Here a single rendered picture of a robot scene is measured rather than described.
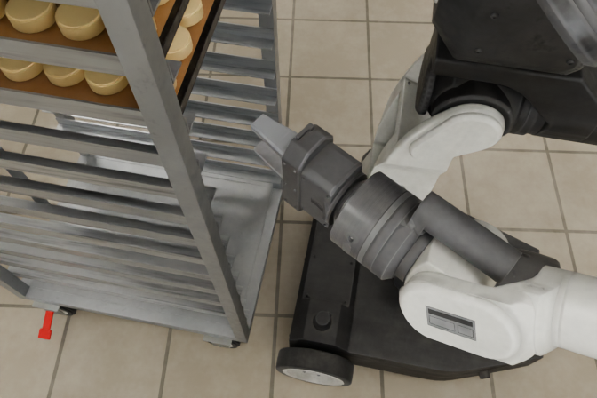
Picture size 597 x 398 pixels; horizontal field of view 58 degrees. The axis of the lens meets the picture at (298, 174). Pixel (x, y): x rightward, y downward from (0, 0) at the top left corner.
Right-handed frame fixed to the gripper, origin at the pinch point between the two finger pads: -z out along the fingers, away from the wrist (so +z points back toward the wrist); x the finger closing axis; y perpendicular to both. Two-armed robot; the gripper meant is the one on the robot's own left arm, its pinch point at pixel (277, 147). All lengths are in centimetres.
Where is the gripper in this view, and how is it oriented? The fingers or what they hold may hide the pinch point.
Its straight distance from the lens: 59.5
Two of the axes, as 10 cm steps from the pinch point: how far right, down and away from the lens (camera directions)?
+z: 7.6, 5.7, -3.3
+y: -6.6, 6.5, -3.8
